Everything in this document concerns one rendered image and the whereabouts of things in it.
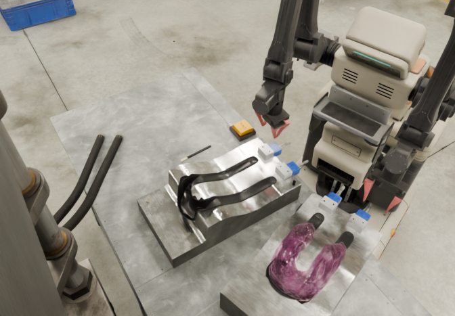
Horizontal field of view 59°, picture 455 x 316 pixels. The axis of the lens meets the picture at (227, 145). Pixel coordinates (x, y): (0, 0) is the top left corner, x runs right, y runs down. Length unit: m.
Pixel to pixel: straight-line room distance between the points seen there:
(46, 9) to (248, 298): 3.48
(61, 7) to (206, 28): 1.34
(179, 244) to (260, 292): 0.30
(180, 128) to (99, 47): 2.16
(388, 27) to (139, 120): 1.02
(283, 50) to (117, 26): 2.94
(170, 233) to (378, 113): 0.79
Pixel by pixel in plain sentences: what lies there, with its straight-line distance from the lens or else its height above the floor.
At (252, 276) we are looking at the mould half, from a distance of 1.19.
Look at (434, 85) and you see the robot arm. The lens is 1.09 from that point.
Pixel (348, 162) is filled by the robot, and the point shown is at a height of 0.80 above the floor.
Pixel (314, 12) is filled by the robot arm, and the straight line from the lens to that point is 1.32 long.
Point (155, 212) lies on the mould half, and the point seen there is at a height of 0.86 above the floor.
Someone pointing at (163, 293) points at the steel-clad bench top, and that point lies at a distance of 1.29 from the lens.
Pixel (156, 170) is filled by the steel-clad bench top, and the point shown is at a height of 0.80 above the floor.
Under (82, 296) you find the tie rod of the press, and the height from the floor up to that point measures 0.79.
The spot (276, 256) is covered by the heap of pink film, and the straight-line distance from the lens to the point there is 1.24.
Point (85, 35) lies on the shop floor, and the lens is 3.93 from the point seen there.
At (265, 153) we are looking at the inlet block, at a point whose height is 0.92.
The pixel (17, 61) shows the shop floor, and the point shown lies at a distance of 3.78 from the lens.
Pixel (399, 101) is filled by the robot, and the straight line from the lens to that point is 1.42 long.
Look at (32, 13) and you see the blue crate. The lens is 4.17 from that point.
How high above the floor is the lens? 1.98
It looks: 47 degrees down
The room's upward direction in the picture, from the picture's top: 2 degrees clockwise
